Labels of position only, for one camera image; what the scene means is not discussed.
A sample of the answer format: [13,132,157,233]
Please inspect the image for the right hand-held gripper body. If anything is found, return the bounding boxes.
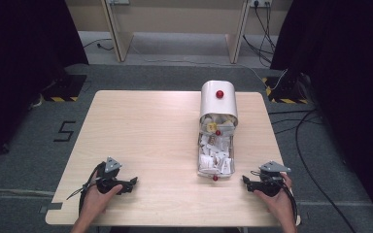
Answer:
[248,160,292,198]

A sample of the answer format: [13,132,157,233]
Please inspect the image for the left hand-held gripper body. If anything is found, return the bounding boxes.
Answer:
[94,156,134,195]

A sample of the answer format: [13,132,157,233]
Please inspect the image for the white container with red knobs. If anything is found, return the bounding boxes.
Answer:
[196,80,240,182]

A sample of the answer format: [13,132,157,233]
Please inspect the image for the person's right hand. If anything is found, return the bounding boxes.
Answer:
[253,172,297,225]

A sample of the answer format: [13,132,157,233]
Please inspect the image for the person's left hand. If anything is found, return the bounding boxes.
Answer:
[80,183,124,222]

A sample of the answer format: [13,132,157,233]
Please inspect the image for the pile of white packets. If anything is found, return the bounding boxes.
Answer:
[199,114,237,176]

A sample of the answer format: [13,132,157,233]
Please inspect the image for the black striped stand base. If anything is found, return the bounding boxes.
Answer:
[260,75,309,105]
[41,74,88,103]

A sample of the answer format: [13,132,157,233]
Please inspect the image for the dark curtain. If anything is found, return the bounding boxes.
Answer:
[269,0,373,226]
[0,0,89,171]

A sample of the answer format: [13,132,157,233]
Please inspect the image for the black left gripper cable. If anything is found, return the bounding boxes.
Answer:
[65,162,107,216]

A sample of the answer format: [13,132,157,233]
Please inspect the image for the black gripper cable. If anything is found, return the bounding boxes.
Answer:
[280,179,299,225]
[65,162,107,216]

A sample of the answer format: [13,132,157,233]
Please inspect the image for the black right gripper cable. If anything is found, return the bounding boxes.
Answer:
[280,179,299,225]

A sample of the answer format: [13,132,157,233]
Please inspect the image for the long black floor cable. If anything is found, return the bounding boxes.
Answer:
[294,109,358,233]

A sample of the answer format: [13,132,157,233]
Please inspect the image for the black floor cables bundle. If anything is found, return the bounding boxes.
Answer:
[267,109,324,136]

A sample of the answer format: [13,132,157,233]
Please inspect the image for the thin white floor cable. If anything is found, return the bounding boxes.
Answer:
[130,42,288,92]

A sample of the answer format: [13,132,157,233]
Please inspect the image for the short black floor cable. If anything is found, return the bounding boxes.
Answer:
[83,38,115,52]

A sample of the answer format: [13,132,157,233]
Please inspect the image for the beige wooden desk frame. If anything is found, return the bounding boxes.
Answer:
[99,0,253,65]

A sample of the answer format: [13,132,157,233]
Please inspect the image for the black cables at socket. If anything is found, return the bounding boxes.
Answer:
[242,0,278,68]

